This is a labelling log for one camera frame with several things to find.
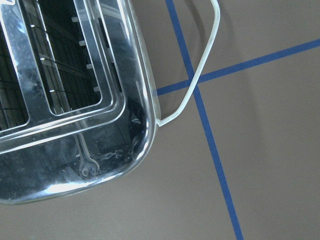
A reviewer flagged white appliance box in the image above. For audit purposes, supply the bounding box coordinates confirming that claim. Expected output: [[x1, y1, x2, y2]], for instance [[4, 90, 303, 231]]
[[0, 0, 161, 205]]

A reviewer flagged white power cable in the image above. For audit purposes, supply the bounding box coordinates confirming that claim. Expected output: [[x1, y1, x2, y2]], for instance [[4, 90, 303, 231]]
[[157, 0, 222, 127]]

